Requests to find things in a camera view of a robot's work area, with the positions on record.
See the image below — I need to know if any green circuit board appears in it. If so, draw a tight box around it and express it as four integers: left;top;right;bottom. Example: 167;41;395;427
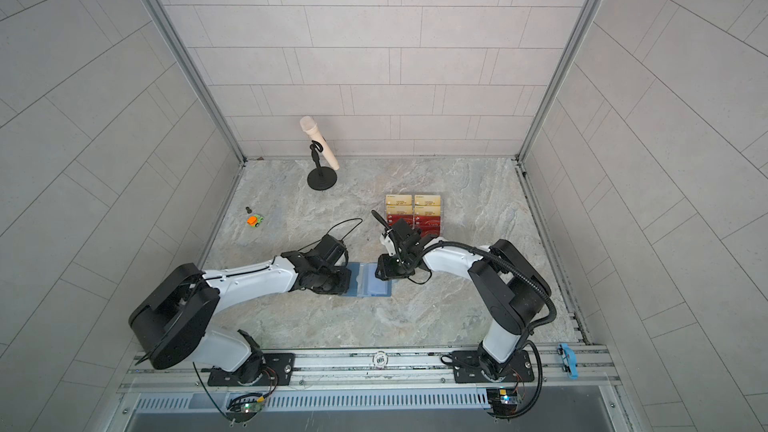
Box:
226;393;266;423
486;388;522;418

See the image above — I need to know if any clear acrylic card tray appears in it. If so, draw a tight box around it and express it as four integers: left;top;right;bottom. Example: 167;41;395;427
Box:
385;194;442;236

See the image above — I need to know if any left green circuit board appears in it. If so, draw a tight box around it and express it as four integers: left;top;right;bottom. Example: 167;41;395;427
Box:
226;393;266;423

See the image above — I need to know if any black microphone stand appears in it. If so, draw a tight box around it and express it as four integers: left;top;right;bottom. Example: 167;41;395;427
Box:
307;141;337;191

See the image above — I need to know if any blue clip on rail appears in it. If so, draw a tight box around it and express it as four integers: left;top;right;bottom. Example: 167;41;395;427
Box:
558;343;579;380

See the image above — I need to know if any aluminium mounting rail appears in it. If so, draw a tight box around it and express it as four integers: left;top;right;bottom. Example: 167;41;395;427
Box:
117;343;621;394

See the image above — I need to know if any red vip card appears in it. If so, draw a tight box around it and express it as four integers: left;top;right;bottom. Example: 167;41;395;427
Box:
386;214;442;237

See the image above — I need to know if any green orange toy truck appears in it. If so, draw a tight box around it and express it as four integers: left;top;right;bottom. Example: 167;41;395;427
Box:
246;214;264;227

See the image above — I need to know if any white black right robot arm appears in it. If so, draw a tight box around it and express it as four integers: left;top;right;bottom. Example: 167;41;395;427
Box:
372;212;557;381

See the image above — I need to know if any right green circuit board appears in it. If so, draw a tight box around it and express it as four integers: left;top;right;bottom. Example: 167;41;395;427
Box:
486;388;522;418

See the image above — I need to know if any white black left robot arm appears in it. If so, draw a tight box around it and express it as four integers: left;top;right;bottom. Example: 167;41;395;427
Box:
128;234;351;373

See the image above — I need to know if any cream microphone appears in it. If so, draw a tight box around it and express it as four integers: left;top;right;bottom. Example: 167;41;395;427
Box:
300;116;340;171

